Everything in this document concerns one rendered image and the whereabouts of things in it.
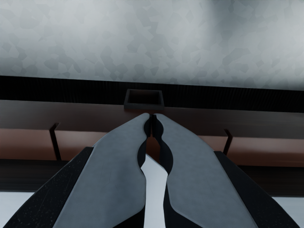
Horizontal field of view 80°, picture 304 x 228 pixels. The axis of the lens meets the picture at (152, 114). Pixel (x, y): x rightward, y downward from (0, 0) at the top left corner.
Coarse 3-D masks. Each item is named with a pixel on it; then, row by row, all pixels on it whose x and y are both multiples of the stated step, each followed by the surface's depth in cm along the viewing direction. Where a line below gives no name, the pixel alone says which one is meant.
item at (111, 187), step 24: (144, 120) 11; (96, 144) 9; (120, 144) 9; (144, 144) 9; (96, 168) 7; (120, 168) 7; (72, 192) 6; (96, 192) 6; (120, 192) 6; (144, 192) 6; (72, 216) 6; (96, 216) 6; (120, 216) 6; (144, 216) 7
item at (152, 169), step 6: (144, 162) 15; (150, 162) 15; (156, 162) 15; (144, 168) 16; (150, 168) 16; (156, 168) 16; (162, 168) 16; (144, 174) 16; (150, 174) 16; (156, 174) 16; (162, 174) 16
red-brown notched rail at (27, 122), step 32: (0, 128) 18; (32, 128) 18; (64, 128) 18; (96, 128) 19; (192, 128) 20; (224, 128) 20; (256, 128) 20; (288, 128) 21; (64, 160) 20; (256, 160) 21; (288, 160) 21
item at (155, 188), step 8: (152, 184) 17; (160, 184) 17; (152, 192) 17; (160, 192) 17; (152, 200) 18; (160, 200) 18; (152, 208) 18; (160, 208) 18; (152, 216) 19; (160, 216) 19
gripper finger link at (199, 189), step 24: (168, 120) 11; (168, 144) 9; (192, 144) 9; (168, 168) 9; (192, 168) 8; (216, 168) 8; (168, 192) 7; (192, 192) 7; (216, 192) 7; (168, 216) 6; (192, 216) 6; (216, 216) 6; (240, 216) 6
